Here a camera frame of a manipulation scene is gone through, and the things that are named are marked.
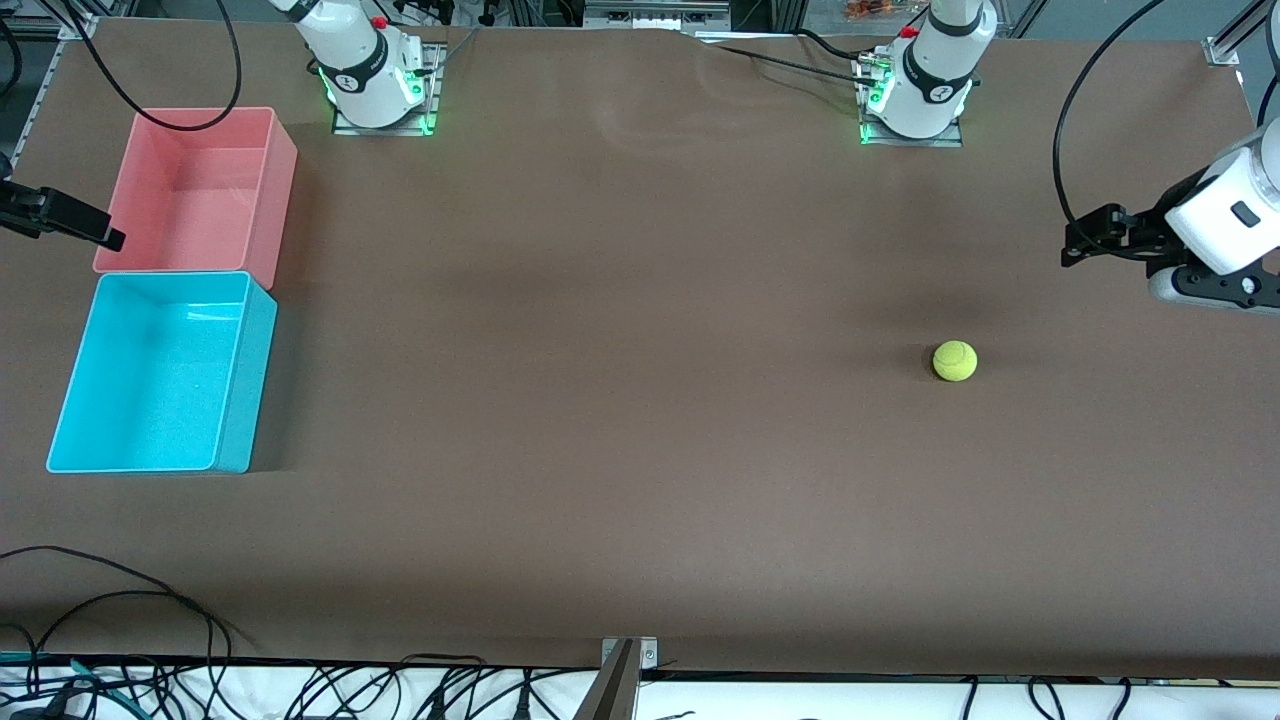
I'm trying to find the blue plastic bin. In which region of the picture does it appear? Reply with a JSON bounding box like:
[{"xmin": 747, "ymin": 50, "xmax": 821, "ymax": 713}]
[{"xmin": 45, "ymin": 270, "xmax": 279, "ymax": 475}]

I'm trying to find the aluminium profile post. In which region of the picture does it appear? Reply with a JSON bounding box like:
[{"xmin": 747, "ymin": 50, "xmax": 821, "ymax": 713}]
[{"xmin": 572, "ymin": 638, "xmax": 641, "ymax": 720}]

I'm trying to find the aluminium side rail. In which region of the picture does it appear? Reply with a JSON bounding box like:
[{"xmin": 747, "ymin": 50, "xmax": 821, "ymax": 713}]
[{"xmin": 0, "ymin": 40, "xmax": 63, "ymax": 171}]

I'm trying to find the pink plastic bin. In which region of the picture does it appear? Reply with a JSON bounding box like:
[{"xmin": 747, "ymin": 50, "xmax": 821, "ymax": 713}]
[{"xmin": 92, "ymin": 106, "xmax": 299, "ymax": 291}]

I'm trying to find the grey metal box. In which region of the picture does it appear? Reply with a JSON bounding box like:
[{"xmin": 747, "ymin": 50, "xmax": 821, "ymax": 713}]
[{"xmin": 583, "ymin": 0, "xmax": 733, "ymax": 33}]

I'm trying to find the teal cable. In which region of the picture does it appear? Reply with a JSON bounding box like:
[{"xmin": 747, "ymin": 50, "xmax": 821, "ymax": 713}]
[{"xmin": 0, "ymin": 650, "xmax": 131, "ymax": 706}]

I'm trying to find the aluminium corner bracket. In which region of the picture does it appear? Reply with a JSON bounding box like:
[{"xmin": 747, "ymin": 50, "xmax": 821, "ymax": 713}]
[
  {"xmin": 55, "ymin": 0, "xmax": 101, "ymax": 41},
  {"xmin": 1203, "ymin": 0, "xmax": 1280, "ymax": 69}
]

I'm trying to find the thin black table cable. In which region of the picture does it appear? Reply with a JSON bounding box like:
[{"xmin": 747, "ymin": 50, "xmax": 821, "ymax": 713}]
[
  {"xmin": 20, "ymin": 590, "xmax": 233, "ymax": 666},
  {"xmin": 0, "ymin": 545, "xmax": 251, "ymax": 651}
]

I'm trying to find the yellow-green tennis ball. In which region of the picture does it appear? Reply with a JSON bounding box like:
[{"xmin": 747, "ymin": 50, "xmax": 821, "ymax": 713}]
[{"xmin": 933, "ymin": 340, "xmax": 979, "ymax": 383}]

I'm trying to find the black base power cable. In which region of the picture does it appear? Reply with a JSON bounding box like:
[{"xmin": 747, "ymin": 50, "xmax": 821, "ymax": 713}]
[{"xmin": 690, "ymin": 35, "xmax": 883, "ymax": 87}]

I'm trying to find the small metal bracket plate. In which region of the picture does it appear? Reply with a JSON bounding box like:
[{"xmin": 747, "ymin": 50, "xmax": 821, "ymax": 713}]
[{"xmin": 601, "ymin": 637, "xmax": 659, "ymax": 669}]

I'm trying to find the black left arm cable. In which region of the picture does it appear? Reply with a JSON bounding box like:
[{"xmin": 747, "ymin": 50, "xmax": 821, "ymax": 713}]
[{"xmin": 1052, "ymin": 0, "xmax": 1169, "ymax": 263}]

